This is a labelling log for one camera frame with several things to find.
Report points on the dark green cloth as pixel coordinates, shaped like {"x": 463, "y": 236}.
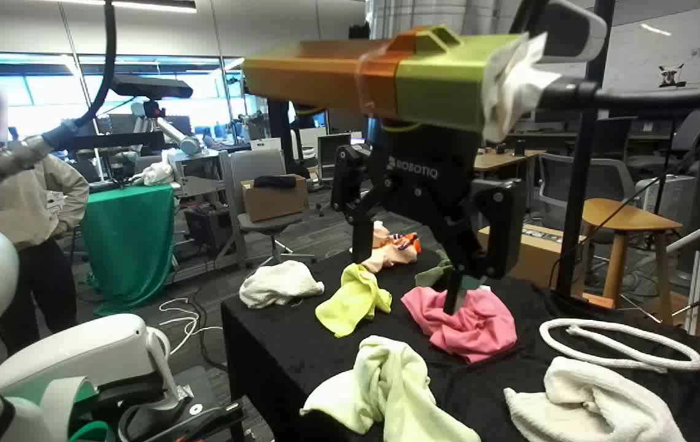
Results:
{"x": 434, "y": 274}

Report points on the black table cover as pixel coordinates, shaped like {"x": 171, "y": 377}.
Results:
{"x": 284, "y": 351}

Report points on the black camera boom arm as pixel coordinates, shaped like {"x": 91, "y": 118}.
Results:
{"x": 119, "y": 141}

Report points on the brown open cardboard box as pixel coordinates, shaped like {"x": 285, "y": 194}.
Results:
{"x": 276, "y": 202}

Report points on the black stereo camera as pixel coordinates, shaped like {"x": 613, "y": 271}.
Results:
{"x": 149, "y": 87}

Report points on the cream white towel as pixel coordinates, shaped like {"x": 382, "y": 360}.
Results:
{"x": 595, "y": 405}

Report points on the peach cloth with orange print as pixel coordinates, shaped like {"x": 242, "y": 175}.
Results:
{"x": 389, "y": 248}

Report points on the black clamp bracket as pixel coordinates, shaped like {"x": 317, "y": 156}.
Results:
{"x": 178, "y": 420}

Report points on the small white cloth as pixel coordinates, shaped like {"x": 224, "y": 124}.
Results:
{"x": 279, "y": 285}

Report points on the pink cloth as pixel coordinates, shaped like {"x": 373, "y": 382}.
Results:
{"x": 473, "y": 333}

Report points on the cardboard box with black tape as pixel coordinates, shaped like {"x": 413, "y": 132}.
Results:
{"x": 547, "y": 254}

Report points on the white crumpled cloth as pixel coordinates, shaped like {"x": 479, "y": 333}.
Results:
{"x": 154, "y": 172}

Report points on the black drone wall figure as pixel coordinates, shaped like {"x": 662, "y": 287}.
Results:
{"x": 671, "y": 77}

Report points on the black vertical pole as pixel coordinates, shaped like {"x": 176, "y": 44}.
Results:
{"x": 580, "y": 180}

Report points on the black office chair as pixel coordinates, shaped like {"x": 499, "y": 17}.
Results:
{"x": 689, "y": 137}

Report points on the gray office chair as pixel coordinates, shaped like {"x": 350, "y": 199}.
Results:
{"x": 252, "y": 163}

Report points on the yellow cloth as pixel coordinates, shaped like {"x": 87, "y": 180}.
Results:
{"x": 350, "y": 302}

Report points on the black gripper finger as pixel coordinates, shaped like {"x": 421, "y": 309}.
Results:
{"x": 361, "y": 222}
{"x": 458, "y": 261}

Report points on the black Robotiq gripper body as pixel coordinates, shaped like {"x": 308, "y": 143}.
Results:
{"x": 424, "y": 175}

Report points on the pale green cloth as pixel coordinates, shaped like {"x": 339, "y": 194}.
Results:
{"x": 399, "y": 393}

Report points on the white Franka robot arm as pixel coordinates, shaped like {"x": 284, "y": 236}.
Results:
{"x": 79, "y": 351}

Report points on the wooden stool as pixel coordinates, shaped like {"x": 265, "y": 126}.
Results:
{"x": 623, "y": 216}

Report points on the green drape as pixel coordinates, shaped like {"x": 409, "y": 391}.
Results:
{"x": 129, "y": 247}

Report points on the person in beige sweater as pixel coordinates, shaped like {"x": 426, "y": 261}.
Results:
{"x": 12, "y": 205}

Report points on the long wooden desk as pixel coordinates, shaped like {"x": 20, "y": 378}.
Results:
{"x": 499, "y": 159}

